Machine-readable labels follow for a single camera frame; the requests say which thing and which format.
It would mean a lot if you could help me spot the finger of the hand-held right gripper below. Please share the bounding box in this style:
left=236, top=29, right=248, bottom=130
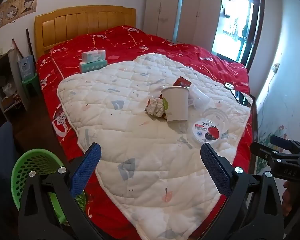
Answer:
left=250, top=142, right=274, bottom=160
left=269, top=135, right=294, bottom=148

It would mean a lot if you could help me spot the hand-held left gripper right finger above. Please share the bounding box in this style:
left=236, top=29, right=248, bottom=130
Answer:
left=200, top=142, right=285, bottom=240

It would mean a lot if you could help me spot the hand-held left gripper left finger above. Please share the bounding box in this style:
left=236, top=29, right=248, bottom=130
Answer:
left=18, top=142, right=103, bottom=240

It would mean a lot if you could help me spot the round printed plastic lid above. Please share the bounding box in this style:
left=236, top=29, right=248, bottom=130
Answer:
left=191, top=120, right=222, bottom=143

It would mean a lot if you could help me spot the green plastic basket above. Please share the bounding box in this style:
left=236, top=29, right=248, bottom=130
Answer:
left=10, top=149, right=87, bottom=227

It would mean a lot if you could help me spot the clear plastic cup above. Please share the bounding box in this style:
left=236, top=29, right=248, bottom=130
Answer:
left=187, top=85, right=212, bottom=110

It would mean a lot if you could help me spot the white paper cup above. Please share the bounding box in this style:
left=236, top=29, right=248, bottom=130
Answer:
left=161, top=86, right=190, bottom=122

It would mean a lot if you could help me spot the paper ball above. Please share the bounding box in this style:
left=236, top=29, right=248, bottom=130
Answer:
left=145, top=96, right=165, bottom=117

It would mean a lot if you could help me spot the red snack wrapper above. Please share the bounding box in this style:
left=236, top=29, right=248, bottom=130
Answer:
left=172, top=76, right=192, bottom=89

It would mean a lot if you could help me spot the person's right hand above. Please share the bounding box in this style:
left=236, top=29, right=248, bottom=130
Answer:
left=282, top=181, right=300, bottom=214

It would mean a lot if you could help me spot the white quilted mat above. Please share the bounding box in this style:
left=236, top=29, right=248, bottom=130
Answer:
left=57, top=54, right=254, bottom=240

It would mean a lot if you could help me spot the black smartphone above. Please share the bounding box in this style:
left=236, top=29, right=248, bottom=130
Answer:
left=230, top=89, right=253, bottom=106

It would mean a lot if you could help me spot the dark blue chair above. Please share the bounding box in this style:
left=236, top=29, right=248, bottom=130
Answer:
left=0, top=121, right=18, bottom=240

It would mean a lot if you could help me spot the teal tissue box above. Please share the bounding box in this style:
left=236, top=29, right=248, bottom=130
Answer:
left=79, top=59, right=108, bottom=73

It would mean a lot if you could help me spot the green plastic stool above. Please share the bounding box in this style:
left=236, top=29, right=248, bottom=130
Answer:
left=21, top=74, right=40, bottom=98

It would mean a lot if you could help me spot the white tissue box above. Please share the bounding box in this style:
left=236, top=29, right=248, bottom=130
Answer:
left=81, top=50, right=107, bottom=63

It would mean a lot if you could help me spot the blue paper bag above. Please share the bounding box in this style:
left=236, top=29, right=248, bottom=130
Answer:
left=17, top=55, right=35, bottom=82

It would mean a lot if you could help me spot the brown framed doorway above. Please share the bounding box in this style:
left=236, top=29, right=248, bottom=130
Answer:
left=211, top=0, right=265, bottom=68

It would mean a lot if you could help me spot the white desk with shelves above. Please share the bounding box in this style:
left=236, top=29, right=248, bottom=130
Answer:
left=0, top=47, right=30, bottom=120

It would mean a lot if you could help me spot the red patterned blanket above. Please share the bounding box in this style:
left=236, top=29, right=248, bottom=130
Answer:
left=36, top=25, right=255, bottom=240

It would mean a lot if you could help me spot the dark sheathed sword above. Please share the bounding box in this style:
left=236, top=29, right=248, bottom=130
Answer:
left=26, top=29, right=37, bottom=58

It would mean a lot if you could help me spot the red wooden stick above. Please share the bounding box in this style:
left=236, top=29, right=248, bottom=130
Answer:
left=12, top=39, right=23, bottom=58

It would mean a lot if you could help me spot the wooden bed headboard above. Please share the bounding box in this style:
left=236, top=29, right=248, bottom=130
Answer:
left=34, top=5, right=137, bottom=58

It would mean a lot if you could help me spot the white wardrobe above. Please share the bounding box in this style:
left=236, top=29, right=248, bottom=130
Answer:
left=143, top=0, right=224, bottom=47

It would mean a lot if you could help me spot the flower wall decal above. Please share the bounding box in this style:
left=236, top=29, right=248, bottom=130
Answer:
left=255, top=125, right=290, bottom=173

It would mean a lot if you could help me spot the three-portrait wall poster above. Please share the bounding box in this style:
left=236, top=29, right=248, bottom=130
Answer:
left=0, top=0, right=40, bottom=34

